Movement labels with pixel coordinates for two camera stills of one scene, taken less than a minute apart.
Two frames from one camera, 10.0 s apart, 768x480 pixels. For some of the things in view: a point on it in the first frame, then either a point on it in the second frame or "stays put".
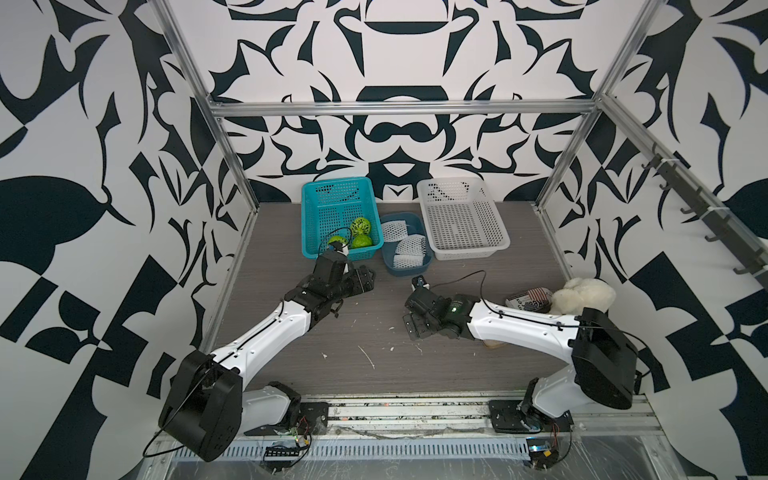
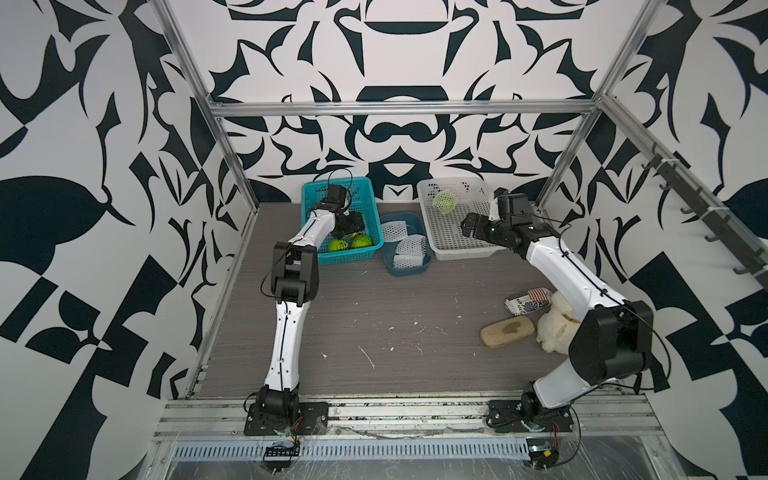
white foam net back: (394, 230) stays put
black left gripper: (366, 280) to (355, 223)
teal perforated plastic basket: (328, 209) stays put
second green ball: (411, 244) stays put
